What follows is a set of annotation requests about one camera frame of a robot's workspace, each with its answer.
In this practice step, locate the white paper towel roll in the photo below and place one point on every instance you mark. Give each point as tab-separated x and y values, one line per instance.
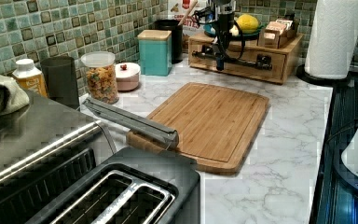
333	39

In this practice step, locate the wooden drawer with black handle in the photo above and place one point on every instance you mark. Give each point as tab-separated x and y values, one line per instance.
245	63

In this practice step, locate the wooden tea bag holder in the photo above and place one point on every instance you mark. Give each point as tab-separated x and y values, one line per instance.
277	33

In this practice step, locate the teal canister with wooden lid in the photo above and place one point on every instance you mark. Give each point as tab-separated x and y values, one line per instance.
155	50

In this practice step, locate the banana pieces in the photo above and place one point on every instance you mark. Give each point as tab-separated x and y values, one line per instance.
234	30

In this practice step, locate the stainless steel toaster oven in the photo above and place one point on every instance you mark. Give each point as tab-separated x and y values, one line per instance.
45	147

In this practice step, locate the black paper towel base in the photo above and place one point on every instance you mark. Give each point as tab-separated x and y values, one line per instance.
319	81

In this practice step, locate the black two-slot toaster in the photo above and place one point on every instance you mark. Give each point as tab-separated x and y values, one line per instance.
131	187

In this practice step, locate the wooden spoon handle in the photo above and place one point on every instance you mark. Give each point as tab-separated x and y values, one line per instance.
191	7

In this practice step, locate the yellow lemon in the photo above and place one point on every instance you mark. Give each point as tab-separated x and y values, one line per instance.
247	23

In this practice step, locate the wooden drawer cabinet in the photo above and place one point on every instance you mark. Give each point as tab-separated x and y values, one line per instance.
291	48

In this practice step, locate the bamboo cutting board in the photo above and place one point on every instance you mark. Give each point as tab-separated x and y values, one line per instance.
216	125

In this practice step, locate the dark grey cylindrical canister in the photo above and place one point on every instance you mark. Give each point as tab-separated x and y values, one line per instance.
60	76

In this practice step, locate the white snack box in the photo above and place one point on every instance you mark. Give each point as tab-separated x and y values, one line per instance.
177	10

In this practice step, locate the clear cereal jar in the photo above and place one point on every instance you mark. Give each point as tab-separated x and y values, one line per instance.
101	75

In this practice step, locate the teal fruit plate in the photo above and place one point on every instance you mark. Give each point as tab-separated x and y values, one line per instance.
209	31

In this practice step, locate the orange bottle with white cap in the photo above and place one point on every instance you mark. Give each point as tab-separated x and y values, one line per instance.
29	77

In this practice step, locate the black utensil holder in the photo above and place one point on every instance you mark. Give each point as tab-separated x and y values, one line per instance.
176	37

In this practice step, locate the pink lidded bowl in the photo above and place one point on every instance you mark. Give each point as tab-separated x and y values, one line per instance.
127	76

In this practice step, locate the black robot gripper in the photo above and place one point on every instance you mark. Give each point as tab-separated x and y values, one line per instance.
223	21

